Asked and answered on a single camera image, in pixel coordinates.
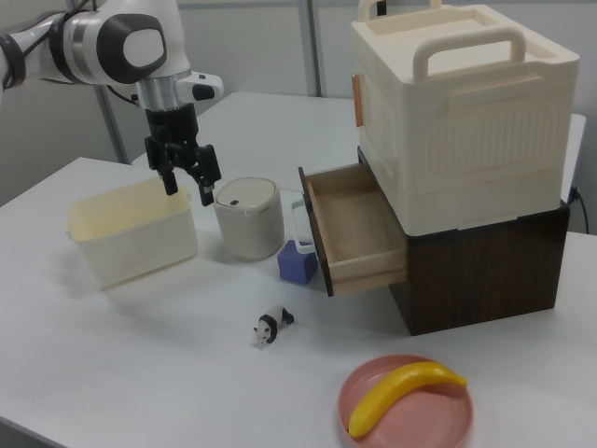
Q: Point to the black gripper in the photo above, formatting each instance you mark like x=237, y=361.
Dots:
x=171, y=133

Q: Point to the small panda toy figure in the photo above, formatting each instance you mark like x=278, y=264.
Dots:
x=270, y=326

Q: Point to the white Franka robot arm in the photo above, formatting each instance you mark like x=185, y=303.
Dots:
x=112, y=46

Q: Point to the light wooden drawer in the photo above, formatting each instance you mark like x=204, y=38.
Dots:
x=354, y=224

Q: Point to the cream toy kitchen cabinet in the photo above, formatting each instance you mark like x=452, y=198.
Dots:
x=471, y=121

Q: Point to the yellow toy banana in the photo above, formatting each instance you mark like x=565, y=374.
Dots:
x=396, y=392

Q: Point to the beige lidded mini trash can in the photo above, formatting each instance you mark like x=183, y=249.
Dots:
x=249, y=219

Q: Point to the cream plastic open bin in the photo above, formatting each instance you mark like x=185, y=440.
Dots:
x=135, y=242

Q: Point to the purple cube block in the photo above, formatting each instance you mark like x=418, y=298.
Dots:
x=296, y=267

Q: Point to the dark brown wooden cabinet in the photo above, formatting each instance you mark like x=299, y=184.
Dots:
x=485, y=275

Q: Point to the pink round plate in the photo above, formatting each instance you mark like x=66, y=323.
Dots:
x=415, y=410

